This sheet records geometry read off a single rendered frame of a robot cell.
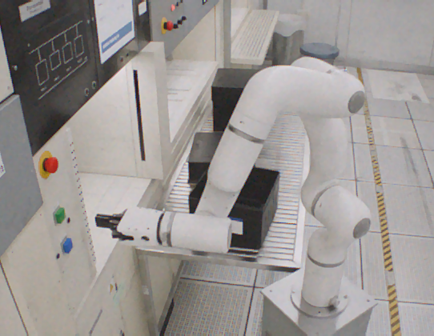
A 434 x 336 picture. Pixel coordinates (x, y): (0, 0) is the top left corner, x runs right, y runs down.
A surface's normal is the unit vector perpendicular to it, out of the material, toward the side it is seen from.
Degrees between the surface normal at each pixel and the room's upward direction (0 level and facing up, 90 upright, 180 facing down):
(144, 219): 2
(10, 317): 90
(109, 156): 90
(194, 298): 0
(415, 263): 0
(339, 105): 92
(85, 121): 90
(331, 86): 66
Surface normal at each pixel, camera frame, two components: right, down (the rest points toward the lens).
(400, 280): 0.00, -0.83
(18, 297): -0.17, 0.55
